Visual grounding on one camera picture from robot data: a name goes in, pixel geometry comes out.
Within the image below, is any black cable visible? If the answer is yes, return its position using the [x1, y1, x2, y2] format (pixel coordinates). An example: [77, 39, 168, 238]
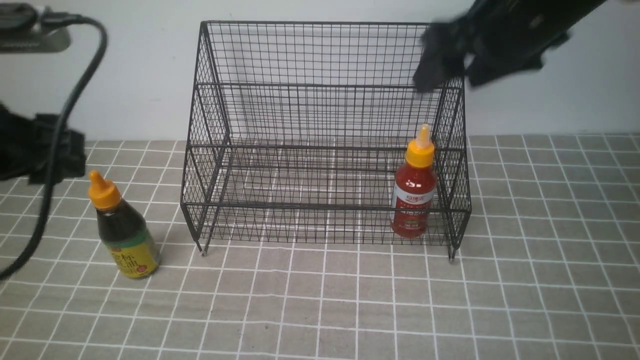
[0, 13, 109, 281]

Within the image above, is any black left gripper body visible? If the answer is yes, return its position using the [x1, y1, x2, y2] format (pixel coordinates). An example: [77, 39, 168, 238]
[0, 105, 87, 184]

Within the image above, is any dark soy sauce bottle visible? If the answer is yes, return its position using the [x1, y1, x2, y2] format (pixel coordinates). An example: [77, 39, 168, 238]
[87, 170, 161, 280]

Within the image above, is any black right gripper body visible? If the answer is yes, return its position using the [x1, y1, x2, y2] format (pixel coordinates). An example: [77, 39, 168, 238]
[413, 0, 602, 93]

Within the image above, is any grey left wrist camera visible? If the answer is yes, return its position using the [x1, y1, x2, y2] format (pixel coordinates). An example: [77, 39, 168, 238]
[0, 2, 72, 54]

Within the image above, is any red ketchup bottle yellow cap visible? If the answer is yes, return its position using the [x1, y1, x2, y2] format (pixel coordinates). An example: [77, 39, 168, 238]
[390, 124, 437, 239]

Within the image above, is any black wire mesh shelf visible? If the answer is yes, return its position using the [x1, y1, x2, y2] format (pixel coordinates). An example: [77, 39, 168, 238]
[180, 20, 472, 259]

